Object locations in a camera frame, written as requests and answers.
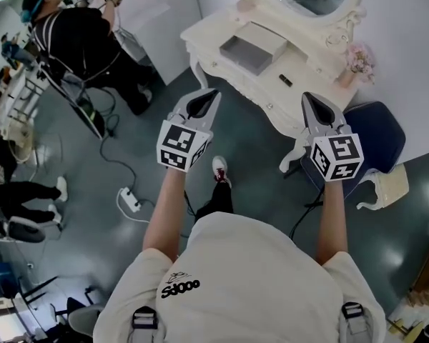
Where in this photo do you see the black floor cable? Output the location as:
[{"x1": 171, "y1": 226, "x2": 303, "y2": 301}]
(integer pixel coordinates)
[{"x1": 99, "y1": 114, "x2": 138, "y2": 189}]

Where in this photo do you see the pink vase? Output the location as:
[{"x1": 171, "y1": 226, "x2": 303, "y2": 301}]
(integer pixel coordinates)
[{"x1": 337, "y1": 68, "x2": 357, "y2": 89}]

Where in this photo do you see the person's white red shoe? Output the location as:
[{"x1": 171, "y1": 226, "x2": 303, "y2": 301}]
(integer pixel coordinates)
[{"x1": 211, "y1": 155, "x2": 233, "y2": 189}]

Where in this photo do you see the white carved dressing table frame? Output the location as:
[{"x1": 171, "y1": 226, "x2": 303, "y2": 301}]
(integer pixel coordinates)
[{"x1": 185, "y1": 41, "x2": 308, "y2": 174}]

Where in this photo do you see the black metal stand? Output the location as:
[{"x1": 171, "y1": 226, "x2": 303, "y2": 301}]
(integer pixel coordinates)
[{"x1": 41, "y1": 58, "x2": 106, "y2": 141}]

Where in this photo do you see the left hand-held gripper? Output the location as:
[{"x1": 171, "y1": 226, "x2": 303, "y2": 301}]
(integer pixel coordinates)
[{"x1": 156, "y1": 88, "x2": 223, "y2": 173}]

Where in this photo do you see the person's right forearm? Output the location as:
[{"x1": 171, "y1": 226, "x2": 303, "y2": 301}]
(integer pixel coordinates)
[{"x1": 313, "y1": 180, "x2": 348, "y2": 267}]

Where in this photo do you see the white ornate dressing table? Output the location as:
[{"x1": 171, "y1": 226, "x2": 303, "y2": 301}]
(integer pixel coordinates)
[{"x1": 180, "y1": 4, "x2": 364, "y2": 121}]

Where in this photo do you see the white framed oval mirror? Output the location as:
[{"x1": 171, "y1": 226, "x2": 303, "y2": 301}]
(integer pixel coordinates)
[{"x1": 240, "y1": 0, "x2": 368, "y2": 56}]

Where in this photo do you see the person's white t-shirt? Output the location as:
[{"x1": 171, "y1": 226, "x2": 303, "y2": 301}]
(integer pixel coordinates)
[{"x1": 92, "y1": 211, "x2": 388, "y2": 343}]

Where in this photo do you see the white shelf unit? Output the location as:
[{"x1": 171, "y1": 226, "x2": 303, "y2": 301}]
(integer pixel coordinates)
[{"x1": 112, "y1": 0, "x2": 203, "y2": 86}]

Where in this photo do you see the navy blue padded chair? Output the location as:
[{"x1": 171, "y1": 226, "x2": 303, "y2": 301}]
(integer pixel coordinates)
[{"x1": 300, "y1": 101, "x2": 407, "y2": 198}]

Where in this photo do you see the pink flower bouquet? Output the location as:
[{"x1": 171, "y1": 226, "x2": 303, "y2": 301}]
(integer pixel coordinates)
[{"x1": 344, "y1": 42, "x2": 377, "y2": 84}]

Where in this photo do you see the white floor cable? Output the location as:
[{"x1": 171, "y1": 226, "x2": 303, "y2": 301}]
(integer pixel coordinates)
[{"x1": 115, "y1": 191, "x2": 152, "y2": 225}]

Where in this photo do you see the person's left forearm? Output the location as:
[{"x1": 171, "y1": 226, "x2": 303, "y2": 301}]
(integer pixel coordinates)
[{"x1": 142, "y1": 168, "x2": 187, "y2": 264}]

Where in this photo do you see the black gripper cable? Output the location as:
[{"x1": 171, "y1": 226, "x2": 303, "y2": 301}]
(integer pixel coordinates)
[{"x1": 288, "y1": 187, "x2": 325, "y2": 239}]

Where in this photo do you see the cream carved stool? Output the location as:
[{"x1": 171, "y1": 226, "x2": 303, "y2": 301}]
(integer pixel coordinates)
[{"x1": 355, "y1": 162, "x2": 410, "y2": 212}]

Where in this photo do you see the white power strip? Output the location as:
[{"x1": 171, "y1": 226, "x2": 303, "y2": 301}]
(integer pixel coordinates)
[{"x1": 117, "y1": 187, "x2": 142, "y2": 214}]

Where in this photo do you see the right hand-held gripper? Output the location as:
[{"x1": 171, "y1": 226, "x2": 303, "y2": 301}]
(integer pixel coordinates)
[{"x1": 301, "y1": 91, "x2": 365, "y2": 183}]

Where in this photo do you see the gray office chair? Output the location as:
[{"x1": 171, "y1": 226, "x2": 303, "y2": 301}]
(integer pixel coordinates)
[
  {"x1": 0, "y1": 205, "x2": 64, "y2": 245},
  {"x1": 49, "y1": 296, "x2": 105, "y2": 341}
]

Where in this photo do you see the person's black trouser leg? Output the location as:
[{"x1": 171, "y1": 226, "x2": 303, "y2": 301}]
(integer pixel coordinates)
[{"x1": 195, "y1": 179, "x2": 235, "y2": 225}]

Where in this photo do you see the cluttered white desk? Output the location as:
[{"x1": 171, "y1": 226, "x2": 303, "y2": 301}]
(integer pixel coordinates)
[{"x1": 0, "y1": 66, "x2": 41, "y2": 164}]

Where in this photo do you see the gray backpack strap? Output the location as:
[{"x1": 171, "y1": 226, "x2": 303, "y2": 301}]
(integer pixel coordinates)
[
  {"x1": 131, "y1": 305, "x2": 160, "y2": 343},
  {"x1": 340, "y1": 301, "x2": 371, "y2": 343}
]

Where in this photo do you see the grey drawer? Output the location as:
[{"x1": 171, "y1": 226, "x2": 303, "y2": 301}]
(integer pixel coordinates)
[{"x1": 218, "y1": 21, "x2": 289, "y2": 77}]

